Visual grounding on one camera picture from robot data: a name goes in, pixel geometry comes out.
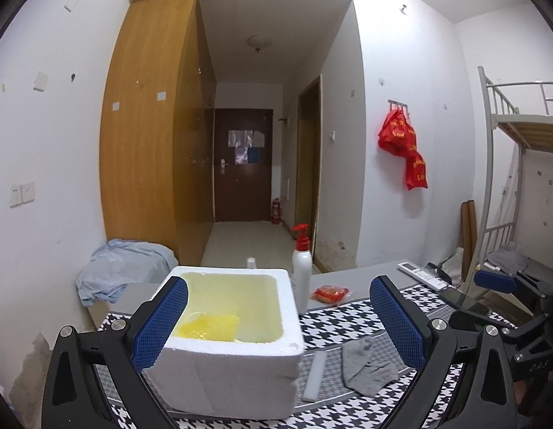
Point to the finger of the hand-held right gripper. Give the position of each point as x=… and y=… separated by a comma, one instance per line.
x=495, y=280
x=471, y=318

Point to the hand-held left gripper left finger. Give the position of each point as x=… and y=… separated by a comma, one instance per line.
x=164, y=317

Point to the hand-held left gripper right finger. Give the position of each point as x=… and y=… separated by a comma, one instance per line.
x=397, y=321

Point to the yellow mesh cloth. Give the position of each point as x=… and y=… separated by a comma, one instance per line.
x=209, y=326

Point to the grey sock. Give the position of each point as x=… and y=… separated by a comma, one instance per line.
x=366, y=366

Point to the white foam box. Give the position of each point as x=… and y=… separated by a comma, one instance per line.
x=240, y=366

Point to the black smartphone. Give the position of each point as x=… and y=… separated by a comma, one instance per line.
x=464, y=300

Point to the grey cloth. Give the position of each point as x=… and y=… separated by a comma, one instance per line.
x=520, y=257

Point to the clear plastic bag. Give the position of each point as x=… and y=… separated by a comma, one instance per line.
x=453, y=266

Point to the wooden boards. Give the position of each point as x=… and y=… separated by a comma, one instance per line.
x=468, y=241

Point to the houndstooth table cloth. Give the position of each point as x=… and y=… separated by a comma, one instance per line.
x=348, y=317

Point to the white remote control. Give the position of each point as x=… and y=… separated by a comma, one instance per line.
x=422, y=273

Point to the light blue crumpled cloth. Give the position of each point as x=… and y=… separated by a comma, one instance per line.
x=120, y=268

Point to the red snack packet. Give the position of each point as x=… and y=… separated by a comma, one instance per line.
x=330, y=295

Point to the white foam strip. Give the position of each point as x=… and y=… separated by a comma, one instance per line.
x=314, y=375

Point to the small clear cup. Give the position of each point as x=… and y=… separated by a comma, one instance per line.
x=251, y=263

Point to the white red pump bottle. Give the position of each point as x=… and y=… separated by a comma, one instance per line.
x=302, y=272

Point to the dark brown entrance door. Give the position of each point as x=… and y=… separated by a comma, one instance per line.
x=240, y=187

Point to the red fire extinguisher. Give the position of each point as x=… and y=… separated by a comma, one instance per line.
x=276, y=212

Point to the white metal bunk bed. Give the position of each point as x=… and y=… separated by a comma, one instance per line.
x=527, y=125

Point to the wooden wardrobe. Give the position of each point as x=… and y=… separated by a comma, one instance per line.
x=147, y=143

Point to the red plastic bags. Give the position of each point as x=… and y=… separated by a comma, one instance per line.
x=399, y=134

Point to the round ceiling lamp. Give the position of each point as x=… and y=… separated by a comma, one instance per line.
x=259, y=42

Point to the white wall switch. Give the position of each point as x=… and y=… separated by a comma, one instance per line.
x=29, y=191

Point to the white wall socket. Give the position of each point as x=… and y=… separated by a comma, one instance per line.
x=16, y=195

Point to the metal wall hook rack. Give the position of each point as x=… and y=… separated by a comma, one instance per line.
x=399, y=104

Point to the square white wall plate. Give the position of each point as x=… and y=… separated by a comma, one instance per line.
x=41, y=81

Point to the small white wall plate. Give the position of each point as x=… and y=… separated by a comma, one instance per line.
x=71, y=2

